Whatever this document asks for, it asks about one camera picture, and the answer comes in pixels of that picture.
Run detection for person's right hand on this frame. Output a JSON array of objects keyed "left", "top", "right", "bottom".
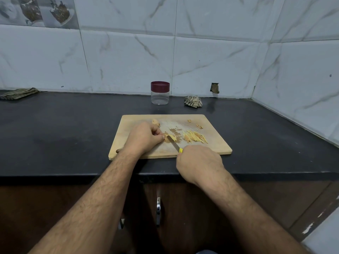
[{"left": 176, "top": 144, "right": 226, "bottom": 187}]

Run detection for person's left hand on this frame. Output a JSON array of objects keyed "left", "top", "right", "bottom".
[{"left": 122, "top": 122, "right": 165, "bottom": 159}]

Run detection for wooden cutting board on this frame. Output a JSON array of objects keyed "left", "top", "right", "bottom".
[{"left": 108, "top": 114, "right": 233, "bottom": 161}]

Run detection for pile of ginger strips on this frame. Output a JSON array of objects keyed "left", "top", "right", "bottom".
[{"left": 164, "top": 127, "right": 209, "bottom": 145}]

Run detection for yellow handled knife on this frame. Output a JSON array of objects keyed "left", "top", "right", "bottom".
[{"left": 167, "top": 134, "right": 184, "bottom": 153}]

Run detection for clear jar maroon lid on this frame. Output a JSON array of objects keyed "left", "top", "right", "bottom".
[{"left": 150, "top": 81, "right": 171, "bottom": 106}]

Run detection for person's left forearm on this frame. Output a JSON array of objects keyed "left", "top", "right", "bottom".
[{"left": 28, "top": 151, "right": 141, "bottom": 254}]

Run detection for person's right forearm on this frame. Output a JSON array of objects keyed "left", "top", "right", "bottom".
[{"left": 204, "top": 174, "right": 310, "bottom": 254}]

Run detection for small ginger peel scraps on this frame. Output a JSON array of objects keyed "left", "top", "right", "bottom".
[{"left": 187, "top": 119, "right": 204, "bottom": 130}]

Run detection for black countertop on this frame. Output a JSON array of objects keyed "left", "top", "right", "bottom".
[{"left": 0, "top": 91, "right": 339, "bottom": 180}]

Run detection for crumpled patterned cloth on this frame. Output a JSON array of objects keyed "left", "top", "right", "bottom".
[{"left": 184, "top": 96, "right": 203, "bottom": 109}]

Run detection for brown wooden cabinet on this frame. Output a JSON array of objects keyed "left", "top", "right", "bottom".
[{"left": 0, "top": 178, "right": 339, "bottom": 254}]

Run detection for folded green cloth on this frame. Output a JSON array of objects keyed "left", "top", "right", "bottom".
[{"left": 0, "top": 87, "right": 40, "bottom": 101}]

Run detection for decorative picture tiles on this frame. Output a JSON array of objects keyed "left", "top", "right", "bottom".
[{"left": 0, "top": 0, "right": 80, "bottom": 30}]

